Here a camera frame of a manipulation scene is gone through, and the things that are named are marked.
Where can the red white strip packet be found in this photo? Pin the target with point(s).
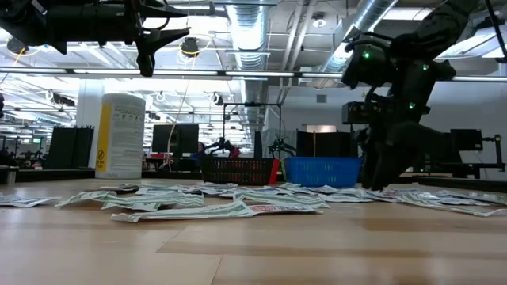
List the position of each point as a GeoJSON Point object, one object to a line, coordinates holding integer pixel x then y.
{"type": "Point", "coordinates": [285, 209]}

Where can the white blue-print square packet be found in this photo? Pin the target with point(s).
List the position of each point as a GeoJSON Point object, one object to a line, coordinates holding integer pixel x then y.
{"type": "Point", "coordinates": [158, 191]}
{"type": "Point", "coordinates": [344, 198]}
{"type": "Point", "coordinates": [245, 191]}
{"type": "Point", "coordinates": [463, 198]}
{"type": "Point", "coordinates": [27, 202]}
{"type": "Point", "coordinates": [119, 189]}

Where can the background robot arm black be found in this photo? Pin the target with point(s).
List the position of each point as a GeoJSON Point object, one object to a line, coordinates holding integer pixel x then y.
{"type": "Point", "coordinates": [281, 146]}

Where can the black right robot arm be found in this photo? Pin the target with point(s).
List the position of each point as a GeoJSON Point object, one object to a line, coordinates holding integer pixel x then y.
{"type": "Point", "coordinates": [412, 79]}

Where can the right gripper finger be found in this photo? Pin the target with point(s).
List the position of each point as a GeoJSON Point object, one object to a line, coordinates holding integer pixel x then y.
{"type": "Point", "coordinates": [386, 170]}
{"type": "Point", "coordinates": [368, 166]}

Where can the white wipes canister yellow label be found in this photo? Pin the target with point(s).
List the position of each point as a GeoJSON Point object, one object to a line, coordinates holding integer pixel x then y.
{"type": "Point", "coordinates": [126, 138]}

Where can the person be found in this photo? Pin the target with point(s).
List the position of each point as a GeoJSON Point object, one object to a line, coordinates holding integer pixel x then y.
{"type": "Point", "coordinates": [200, 149]}

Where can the black table frame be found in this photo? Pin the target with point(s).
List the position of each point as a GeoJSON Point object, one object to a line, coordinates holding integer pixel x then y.
{"type": "Point", "coordinates": [59, 175]}

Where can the blue plastic basket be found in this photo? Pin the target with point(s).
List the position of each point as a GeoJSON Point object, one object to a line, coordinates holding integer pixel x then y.
{"type": "Point", "coordinates": [322, 172]}

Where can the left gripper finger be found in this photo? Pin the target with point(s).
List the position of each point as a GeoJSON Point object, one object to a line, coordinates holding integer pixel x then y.
{"type": "Point", "coordinates": [148, 47]}
{"type": "Point", "coordinates": [154, 12]}

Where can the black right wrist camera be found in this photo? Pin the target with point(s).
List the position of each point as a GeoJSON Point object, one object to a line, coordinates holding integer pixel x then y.
{"type": "Point", "coordinates": [360, 112]}

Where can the silver ceiling duct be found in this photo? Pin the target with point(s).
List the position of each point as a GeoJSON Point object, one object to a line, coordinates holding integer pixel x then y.
{"type": "Point", "coordinates": [247, 31]}
{"type": "Point", "coordinates": [368, 16]}

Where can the green plastic basket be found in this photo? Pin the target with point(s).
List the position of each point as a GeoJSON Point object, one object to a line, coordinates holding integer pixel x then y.
{"type": "Point", "coordinates": [282, 170]}

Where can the black partition panel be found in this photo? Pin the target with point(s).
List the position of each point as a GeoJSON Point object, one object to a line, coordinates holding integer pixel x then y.
{"type": "Point", "coordinates": [71, 148]}
{"type": "Point", "coordinates": [325, 144]}

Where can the long ceiling light strip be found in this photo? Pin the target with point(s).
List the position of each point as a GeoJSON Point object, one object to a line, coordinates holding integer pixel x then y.
{"type": "Point", "coordinates": [257, 74]}

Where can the black plastic basket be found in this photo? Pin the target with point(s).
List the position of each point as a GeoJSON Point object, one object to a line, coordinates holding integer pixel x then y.
{"type": "Point", "coordinates": [237, 172]}

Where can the black computer monitor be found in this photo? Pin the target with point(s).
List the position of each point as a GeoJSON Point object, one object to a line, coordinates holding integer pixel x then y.
{"type": "Point", "coordinates": [467, 139]}
{"type": "Point", "coordinates": [182, 138]}

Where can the green white strip packet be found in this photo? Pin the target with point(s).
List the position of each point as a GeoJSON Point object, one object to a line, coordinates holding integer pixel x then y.
{"type": "Point", "coordinates": [158, 200]}
{"type": "Point", "coordinates": [190, 213]}
{"type": "Point", "coordinates": [475, 211]}
{"type": "Point", "coordinates": [285, 199]}
{"type": "Point", "coordinates": [87, 196]}

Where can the black hanging ceiling camera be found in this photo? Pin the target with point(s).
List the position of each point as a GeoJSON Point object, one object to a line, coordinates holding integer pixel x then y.
{"type": "Point", "coordinates": [16, 44]}
{"type": "Point", "coordinates": [190, 45]}

